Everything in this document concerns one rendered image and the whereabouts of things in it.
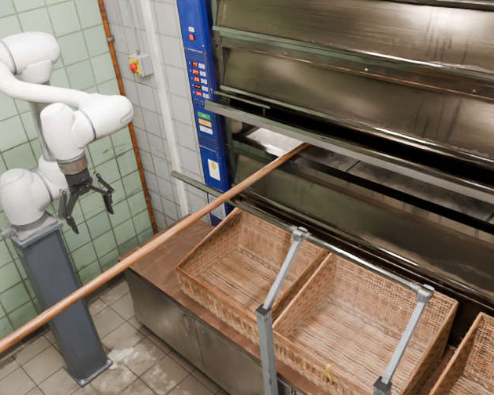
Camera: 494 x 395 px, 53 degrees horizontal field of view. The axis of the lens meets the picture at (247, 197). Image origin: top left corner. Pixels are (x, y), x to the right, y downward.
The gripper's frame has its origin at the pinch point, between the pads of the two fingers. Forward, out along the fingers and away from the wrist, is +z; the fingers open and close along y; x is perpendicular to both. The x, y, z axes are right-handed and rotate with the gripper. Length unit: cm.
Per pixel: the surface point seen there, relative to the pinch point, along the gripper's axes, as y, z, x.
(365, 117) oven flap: -89, -14, 48
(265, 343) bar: -28, 54, 47
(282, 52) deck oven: -90, -31, 9
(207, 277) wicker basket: -51, 74, -16
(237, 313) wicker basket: -37, 63, 21
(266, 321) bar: -30, 42, 48
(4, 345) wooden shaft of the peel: 42.4, 11.8, 16.1
